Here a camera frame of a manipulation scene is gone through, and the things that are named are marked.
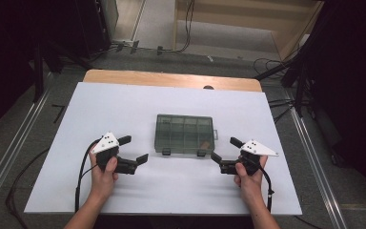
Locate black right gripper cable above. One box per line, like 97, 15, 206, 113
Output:
258, 165, 275, 214

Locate white board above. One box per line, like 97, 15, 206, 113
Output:
24, 81, 303, 217

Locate black tripod stand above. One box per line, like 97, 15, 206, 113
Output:
254, 55, 317, 119

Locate wooden table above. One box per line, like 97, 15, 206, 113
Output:
83, 69, 263, 94

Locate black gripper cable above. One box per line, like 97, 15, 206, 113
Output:
258, 165, 275, 214
74, 138, 103, 214

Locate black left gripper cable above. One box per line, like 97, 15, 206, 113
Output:
74, 138, 103, 214

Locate person's left hand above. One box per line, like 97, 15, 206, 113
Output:
89, 151, 120, 199

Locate power strip with plugs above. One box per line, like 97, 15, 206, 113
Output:
113, 39, 141, 54

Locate black floor cable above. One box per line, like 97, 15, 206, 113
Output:
5, 147, 51, 229

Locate clear grey compartment box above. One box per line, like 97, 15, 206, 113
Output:
153, 114, 219, 157

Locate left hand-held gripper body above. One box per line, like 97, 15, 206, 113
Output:
91, 132, 138, 176

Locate hanging black cables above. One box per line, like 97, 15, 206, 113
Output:
174, 0, 196, 54

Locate dark cabinet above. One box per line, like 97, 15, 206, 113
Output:
74, 0, 119, 59

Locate person's right hand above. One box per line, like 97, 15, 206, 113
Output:
234, 156, 269, 198

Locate black metal stand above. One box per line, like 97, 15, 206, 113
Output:
32, 39, 46, 103

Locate light wooden shelf unit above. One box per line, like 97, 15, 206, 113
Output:
173, 0, 326, 61

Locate black cable bundle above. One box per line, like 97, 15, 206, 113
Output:
267, 97, 297, 124

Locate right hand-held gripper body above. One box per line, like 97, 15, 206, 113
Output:
218, 138, 280, 177

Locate metal floor rail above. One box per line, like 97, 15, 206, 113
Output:
0, 74, 54, 220
284, 90, 348, 229

